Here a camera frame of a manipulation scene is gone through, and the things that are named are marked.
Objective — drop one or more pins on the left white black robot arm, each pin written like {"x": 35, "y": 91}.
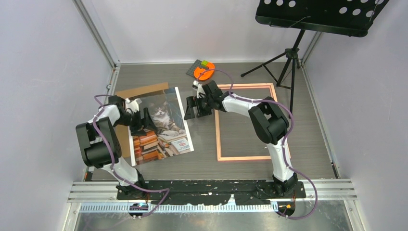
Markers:
{"x": 100, "y": 146}

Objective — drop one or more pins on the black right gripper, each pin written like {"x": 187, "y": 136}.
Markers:
{"x": 192, "y": 102}

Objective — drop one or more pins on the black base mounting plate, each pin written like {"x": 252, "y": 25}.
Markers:
{"x": 209, "y": 192}

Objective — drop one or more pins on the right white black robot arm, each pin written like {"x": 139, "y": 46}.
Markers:
{"x": 268, "y": 119}

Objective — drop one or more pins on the aluminium rail front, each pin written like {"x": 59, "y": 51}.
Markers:
{"x": 101, "y": 196}

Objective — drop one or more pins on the black music stand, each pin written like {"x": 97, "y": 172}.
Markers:
{"x": 352, "y": 18}

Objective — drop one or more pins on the cat and books photo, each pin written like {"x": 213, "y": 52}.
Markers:
{"x": 145, "y": 142}

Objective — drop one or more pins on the grey building plate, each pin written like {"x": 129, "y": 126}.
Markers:
{"x": 193, "y": 67}

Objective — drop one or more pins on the pink wooden picture frame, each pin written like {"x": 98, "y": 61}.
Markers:
{"x": 272, "y": 92}

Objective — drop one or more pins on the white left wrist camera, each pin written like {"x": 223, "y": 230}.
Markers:
{"x": 132, "y": 105}

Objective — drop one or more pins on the brown cardboard backing board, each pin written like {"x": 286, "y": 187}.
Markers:
{"x": 122, "y": 132}

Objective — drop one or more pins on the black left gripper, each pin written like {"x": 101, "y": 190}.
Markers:
{"x": 138, "y": 129}

